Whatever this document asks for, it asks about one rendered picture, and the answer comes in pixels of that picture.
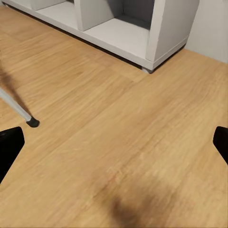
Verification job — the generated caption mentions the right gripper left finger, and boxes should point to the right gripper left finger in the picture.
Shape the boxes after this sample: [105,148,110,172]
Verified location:
[0,126,25,183]

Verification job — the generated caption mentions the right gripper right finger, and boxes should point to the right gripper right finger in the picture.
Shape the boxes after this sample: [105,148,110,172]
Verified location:
[213,126,228,164]

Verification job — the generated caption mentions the camera tripod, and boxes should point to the camera tripod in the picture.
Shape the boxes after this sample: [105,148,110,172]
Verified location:
[0,87,39,127]

